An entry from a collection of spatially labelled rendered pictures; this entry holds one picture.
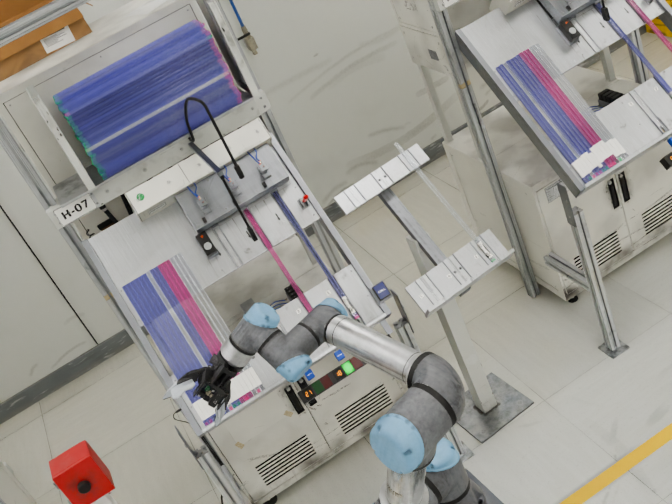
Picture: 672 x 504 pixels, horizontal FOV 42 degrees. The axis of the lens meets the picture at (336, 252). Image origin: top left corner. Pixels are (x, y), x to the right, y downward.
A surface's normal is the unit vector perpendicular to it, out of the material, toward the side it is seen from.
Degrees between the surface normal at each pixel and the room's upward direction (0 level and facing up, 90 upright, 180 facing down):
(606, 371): 0
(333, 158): 90
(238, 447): 90
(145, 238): 48
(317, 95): 90
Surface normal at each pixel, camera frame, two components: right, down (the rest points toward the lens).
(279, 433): 0.40, 0.36
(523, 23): 0.02, -0.30
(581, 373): -0.37, -0.77
